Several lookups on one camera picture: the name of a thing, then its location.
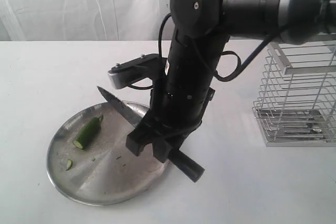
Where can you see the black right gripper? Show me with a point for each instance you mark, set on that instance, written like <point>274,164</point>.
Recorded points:
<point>182,98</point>

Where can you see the black kitchen knife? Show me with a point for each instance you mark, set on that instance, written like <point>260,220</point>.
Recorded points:
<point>185,164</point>

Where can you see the green cucumber piece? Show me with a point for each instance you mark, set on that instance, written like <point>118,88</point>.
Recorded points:
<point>87,133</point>

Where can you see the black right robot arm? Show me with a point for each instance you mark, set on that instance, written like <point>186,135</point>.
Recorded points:
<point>290,21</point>

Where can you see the round steel plate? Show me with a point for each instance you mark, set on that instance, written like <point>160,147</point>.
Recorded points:
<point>105,172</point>

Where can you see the white backdrop curtain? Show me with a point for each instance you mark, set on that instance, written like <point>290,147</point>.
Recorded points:
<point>24,20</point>

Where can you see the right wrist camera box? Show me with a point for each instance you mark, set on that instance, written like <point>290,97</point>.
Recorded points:
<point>131,73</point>

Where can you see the steel wire utensil rack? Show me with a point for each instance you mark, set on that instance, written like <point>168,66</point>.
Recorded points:
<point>296,102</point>

